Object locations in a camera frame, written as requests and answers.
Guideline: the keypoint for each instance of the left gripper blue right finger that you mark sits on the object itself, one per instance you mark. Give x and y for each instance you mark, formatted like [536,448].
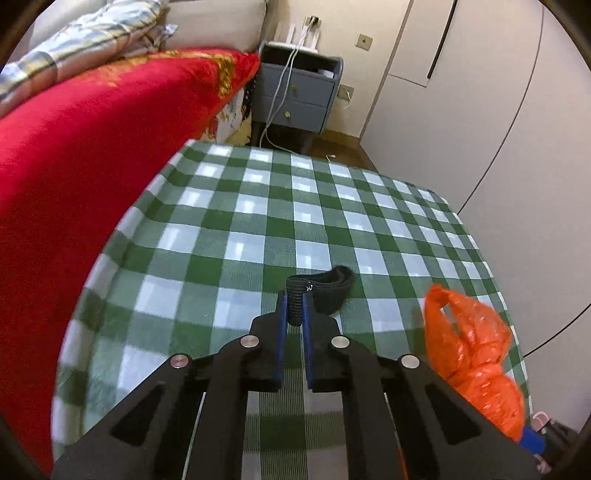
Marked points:
[307,312]

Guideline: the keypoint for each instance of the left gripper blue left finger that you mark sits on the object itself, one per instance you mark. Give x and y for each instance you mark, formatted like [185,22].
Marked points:
[281,335]

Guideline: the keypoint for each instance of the black elastic band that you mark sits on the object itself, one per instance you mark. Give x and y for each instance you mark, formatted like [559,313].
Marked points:
[330,289]

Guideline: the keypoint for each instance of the orange plastic bag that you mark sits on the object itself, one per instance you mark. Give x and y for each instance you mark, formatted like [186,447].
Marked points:
[466,343]

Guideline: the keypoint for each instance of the green white checkered tablecloth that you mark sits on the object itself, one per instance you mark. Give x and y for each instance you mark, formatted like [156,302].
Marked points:
[166,368]

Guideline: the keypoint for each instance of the grey bedside cabinet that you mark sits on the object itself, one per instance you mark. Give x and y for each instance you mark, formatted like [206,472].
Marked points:
[295,89]

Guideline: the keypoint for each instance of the red floral bed blanket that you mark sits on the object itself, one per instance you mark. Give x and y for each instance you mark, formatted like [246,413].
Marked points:
[73,159]

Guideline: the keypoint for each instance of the white router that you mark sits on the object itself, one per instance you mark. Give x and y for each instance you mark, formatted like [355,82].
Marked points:
[304,37]

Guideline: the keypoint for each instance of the beige upholstered headboard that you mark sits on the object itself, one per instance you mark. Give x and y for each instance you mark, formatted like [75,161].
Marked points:
[237,25]

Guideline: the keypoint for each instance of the blue plaid folded quilt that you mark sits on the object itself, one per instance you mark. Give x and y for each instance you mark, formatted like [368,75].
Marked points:
[85,43]

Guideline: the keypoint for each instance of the wall power socket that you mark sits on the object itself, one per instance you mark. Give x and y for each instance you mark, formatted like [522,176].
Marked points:
[345,93]

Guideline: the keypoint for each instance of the wall light switch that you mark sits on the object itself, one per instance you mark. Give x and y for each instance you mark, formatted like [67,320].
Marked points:
[364,42]

